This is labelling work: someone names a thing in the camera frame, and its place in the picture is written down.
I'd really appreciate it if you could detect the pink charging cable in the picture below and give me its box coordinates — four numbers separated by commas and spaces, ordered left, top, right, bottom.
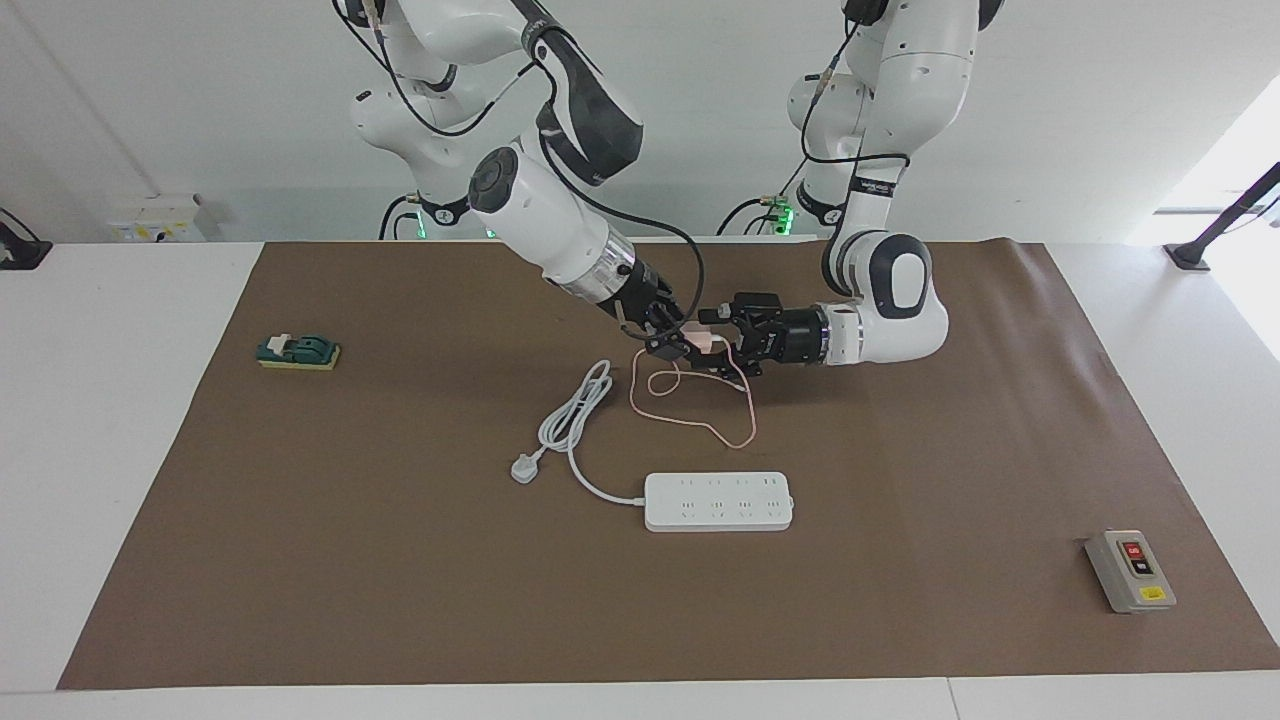
629, 345, 759, 450

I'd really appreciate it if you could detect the white power strip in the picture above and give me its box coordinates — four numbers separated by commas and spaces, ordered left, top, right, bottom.
643, 472, 795, 533

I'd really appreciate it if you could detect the brown table mat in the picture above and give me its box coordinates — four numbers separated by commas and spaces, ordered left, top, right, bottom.
57, 238, 1280, 691

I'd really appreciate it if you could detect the black slanted pole stand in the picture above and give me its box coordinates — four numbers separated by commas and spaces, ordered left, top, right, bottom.
1165, 162, 1280, 271

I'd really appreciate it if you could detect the black clamp stand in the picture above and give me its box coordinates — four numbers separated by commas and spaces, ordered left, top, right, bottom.
0, 208, 53, 271

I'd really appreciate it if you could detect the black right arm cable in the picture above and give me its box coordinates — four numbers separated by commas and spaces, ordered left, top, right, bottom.
370, 0, 706, 326

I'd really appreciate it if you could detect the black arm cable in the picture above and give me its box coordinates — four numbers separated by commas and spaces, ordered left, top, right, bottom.
798, 20, 911, 167
370, 0, 706, 326

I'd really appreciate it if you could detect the black base cable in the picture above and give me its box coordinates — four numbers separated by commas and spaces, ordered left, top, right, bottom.
378, 193, 421, 241
716, 160, 813, 238

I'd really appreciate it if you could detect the white power cord with plug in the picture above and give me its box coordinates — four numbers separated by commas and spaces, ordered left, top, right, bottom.
510, 360, 649, 504

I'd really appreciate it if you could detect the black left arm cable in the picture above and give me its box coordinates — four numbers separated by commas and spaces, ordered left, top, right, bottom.
798, 20, 911, 167

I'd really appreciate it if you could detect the green knife switch yellow base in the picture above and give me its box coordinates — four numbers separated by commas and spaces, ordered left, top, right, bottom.
256, 334, 342, 372

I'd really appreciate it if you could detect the grey on-off switch box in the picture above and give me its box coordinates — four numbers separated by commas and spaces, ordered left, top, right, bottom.
1085, 530, 1177, 614

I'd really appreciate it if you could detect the white wall outlet box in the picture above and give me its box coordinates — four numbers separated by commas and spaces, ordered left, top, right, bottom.
108, 195, 216, 243

